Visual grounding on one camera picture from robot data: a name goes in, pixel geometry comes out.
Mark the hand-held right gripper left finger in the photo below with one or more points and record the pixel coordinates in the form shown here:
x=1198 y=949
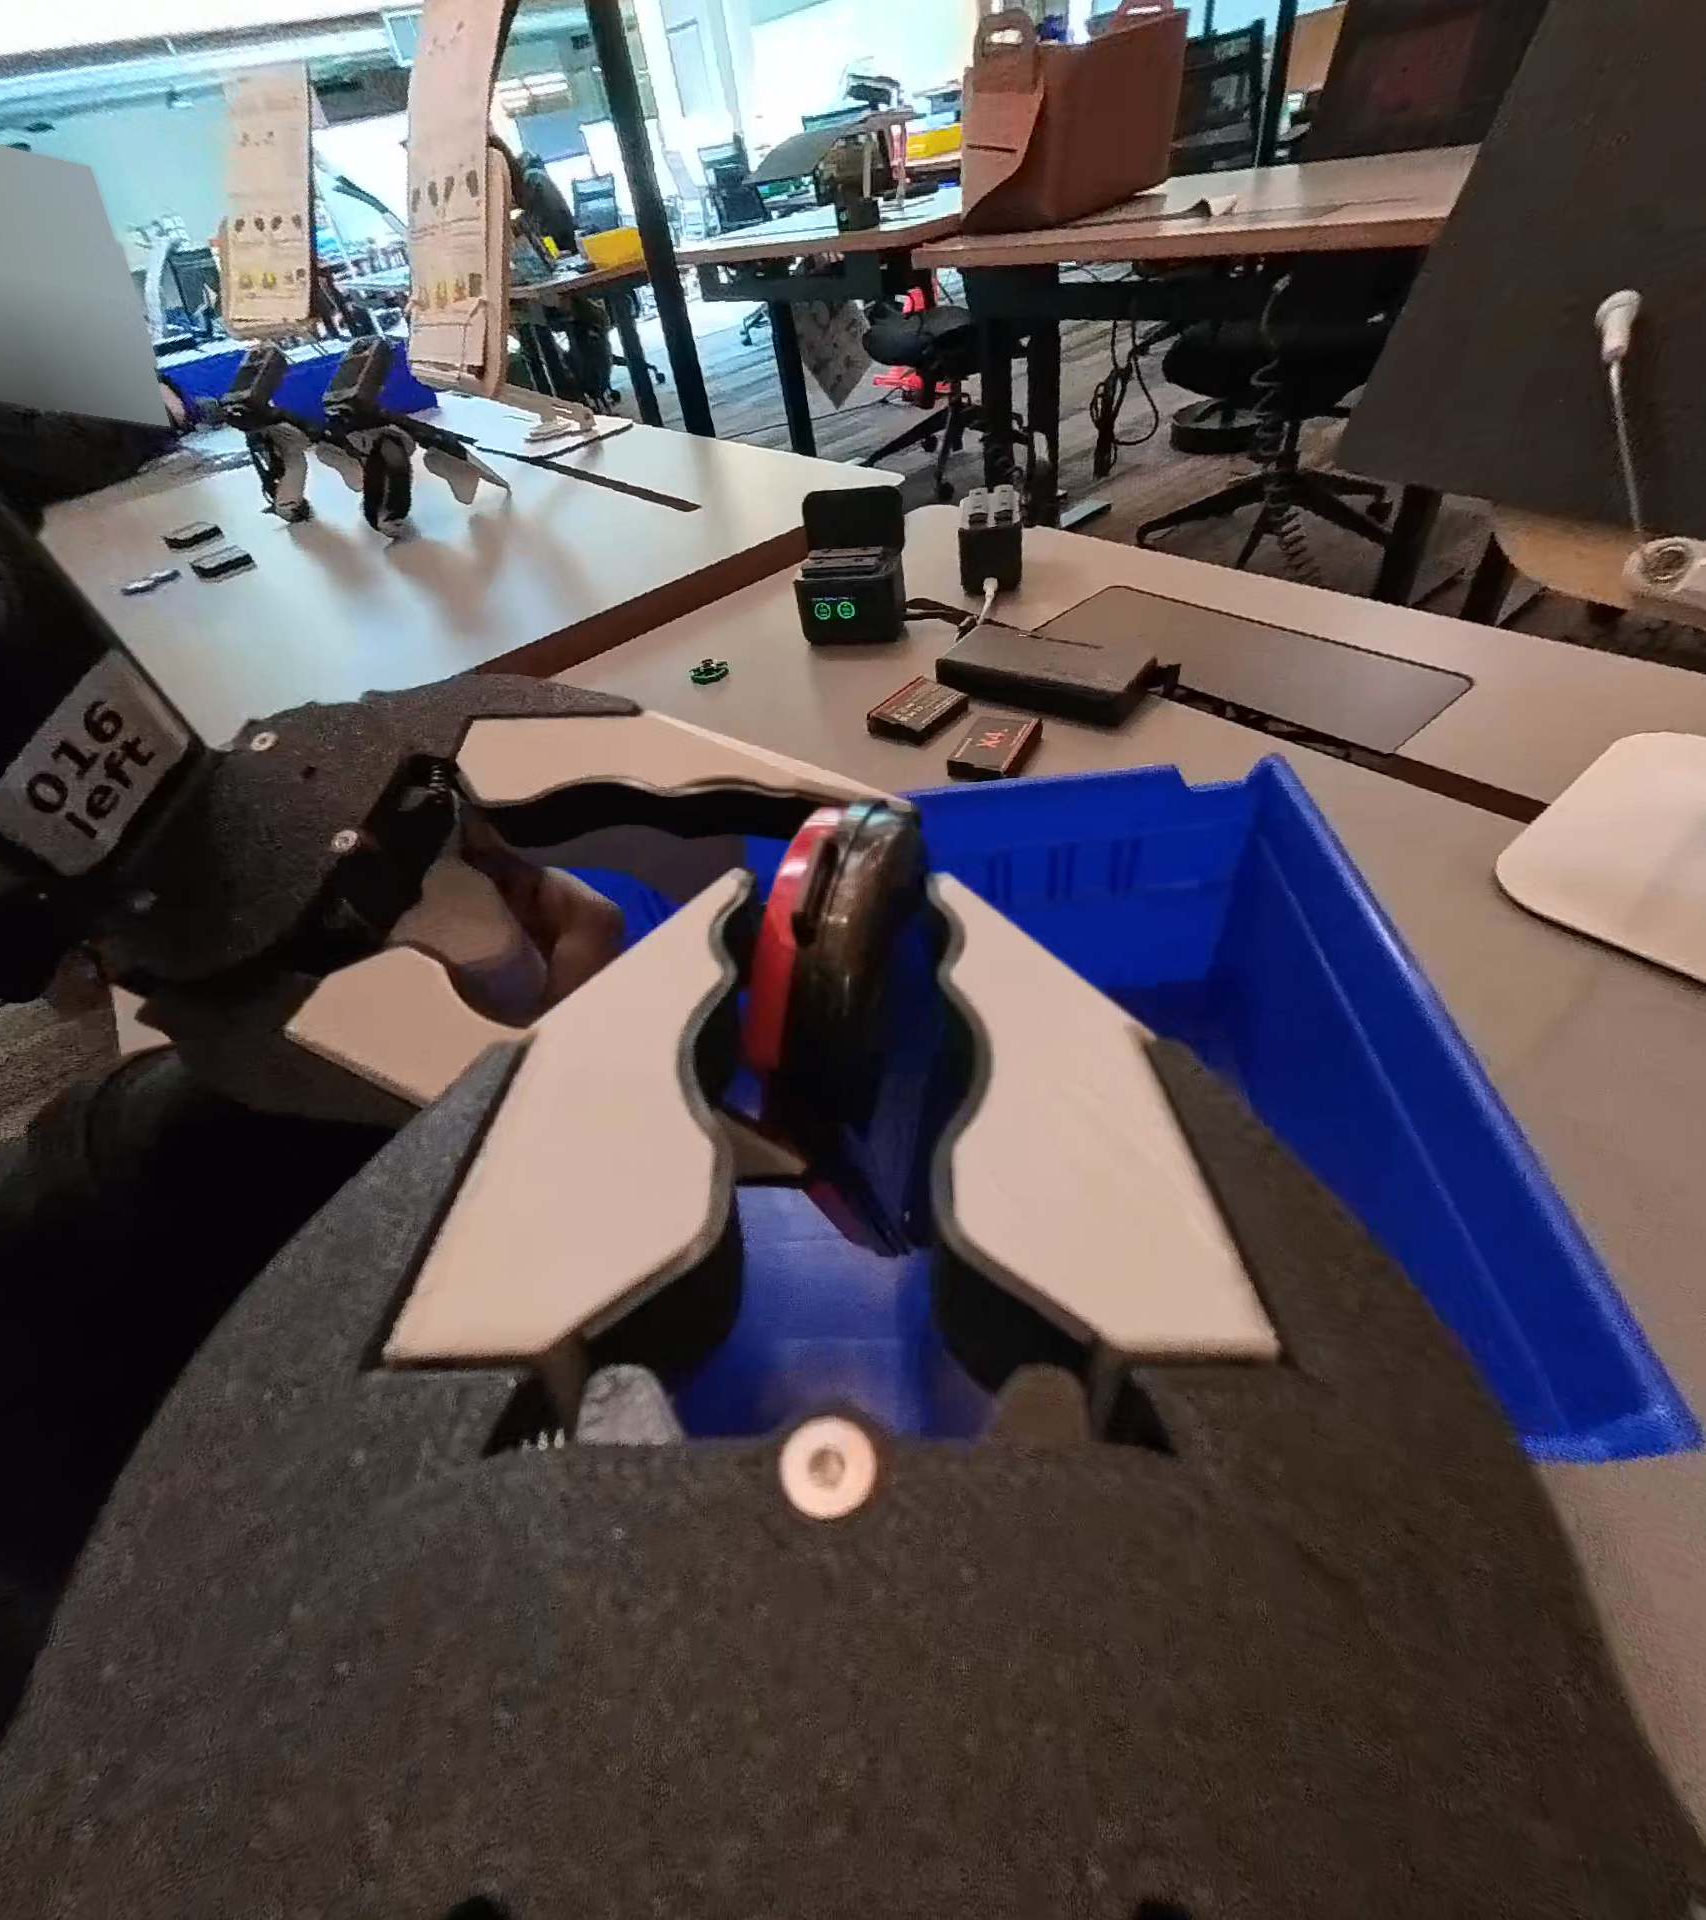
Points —
x=568 y=1185

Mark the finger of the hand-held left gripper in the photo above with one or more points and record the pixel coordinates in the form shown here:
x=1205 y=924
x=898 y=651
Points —
x=598 y=746
x=402 y=1013

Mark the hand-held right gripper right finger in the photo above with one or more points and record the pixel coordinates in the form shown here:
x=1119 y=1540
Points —
x=1093 y=1185

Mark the blue plastic bin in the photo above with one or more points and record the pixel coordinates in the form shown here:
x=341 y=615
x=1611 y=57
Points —
x=200 y=375
x=1362 y=1081

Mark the red handheld game toy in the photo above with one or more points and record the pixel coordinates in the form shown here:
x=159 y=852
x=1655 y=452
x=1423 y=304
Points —
x=853 y=961

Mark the person's left hand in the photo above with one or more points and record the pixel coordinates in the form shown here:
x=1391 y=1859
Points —
x=552 y=939

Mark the black charging case green lights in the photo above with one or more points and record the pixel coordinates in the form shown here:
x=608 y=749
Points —
x=847 y=592

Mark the black red battery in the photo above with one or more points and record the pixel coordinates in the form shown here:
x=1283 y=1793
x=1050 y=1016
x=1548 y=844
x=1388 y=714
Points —
x=918 y=711
x=996 y=746

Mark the white laptop stand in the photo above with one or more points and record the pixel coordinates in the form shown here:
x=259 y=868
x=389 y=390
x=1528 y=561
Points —
x=1632 y=885
x=568 y=416

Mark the idle hand-held gripper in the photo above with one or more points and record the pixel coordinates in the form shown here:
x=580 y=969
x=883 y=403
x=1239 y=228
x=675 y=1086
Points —
x=277 y=451
x=380 y=465

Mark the small black charger dock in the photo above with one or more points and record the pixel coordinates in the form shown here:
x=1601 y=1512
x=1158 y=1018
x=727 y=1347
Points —
x=990 y=554

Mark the black flat power hub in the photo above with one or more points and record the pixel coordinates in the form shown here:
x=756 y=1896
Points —
x=1048 y=674

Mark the printed cardboard sheet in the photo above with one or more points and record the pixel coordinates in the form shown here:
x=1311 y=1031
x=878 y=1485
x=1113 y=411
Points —
x=835 y=352

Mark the yellow plastic bin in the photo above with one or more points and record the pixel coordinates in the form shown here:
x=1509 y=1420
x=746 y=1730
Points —
x=610 y=249

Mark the black office chair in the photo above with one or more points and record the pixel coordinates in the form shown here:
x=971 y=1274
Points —
x=1273 y=360
x=920 y=338

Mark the dark desk flap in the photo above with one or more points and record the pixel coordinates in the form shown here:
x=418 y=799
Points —
x=1273 y=668

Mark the black metal pole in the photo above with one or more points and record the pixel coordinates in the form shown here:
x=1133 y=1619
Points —
x=642 y=195

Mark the cardboard instruction board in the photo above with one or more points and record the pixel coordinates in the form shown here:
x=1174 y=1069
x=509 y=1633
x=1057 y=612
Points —
x=457 y=181
x=269 y=195

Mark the brown cardboard box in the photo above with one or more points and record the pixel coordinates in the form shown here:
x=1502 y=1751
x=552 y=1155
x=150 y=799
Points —
x=1093 y=134

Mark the large black board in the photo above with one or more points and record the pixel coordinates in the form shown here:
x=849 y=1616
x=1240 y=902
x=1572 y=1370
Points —
x=1618 y=181

